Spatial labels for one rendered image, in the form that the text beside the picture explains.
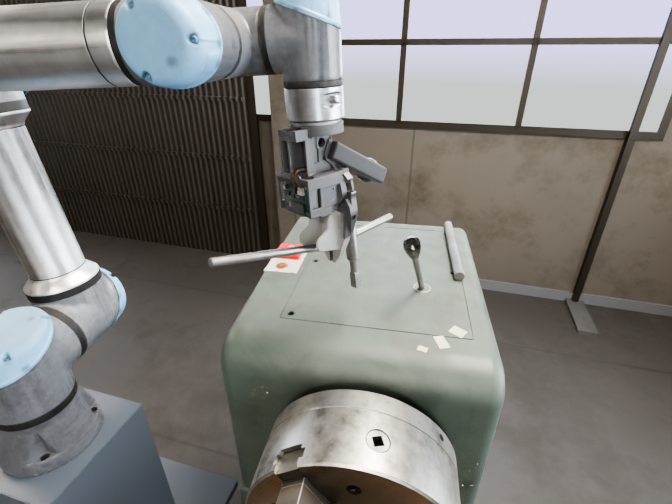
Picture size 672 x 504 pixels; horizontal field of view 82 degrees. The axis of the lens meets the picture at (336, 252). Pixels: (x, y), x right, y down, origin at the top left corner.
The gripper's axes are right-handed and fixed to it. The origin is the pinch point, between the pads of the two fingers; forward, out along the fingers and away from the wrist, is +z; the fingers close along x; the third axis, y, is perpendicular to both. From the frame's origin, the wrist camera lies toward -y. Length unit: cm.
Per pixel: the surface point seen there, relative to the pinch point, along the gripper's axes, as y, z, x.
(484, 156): -219, 37, -85
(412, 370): -2.8, 17.8, 13.6
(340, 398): 9.1, 17.9, 9.3
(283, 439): 18.0, 21.3, 6.4
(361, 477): 15.0, 19.7, 19.0
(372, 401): 6.2, 18.0, 13.1
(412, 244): -13.3, 2.0, 5.0
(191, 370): -14, 134, -151
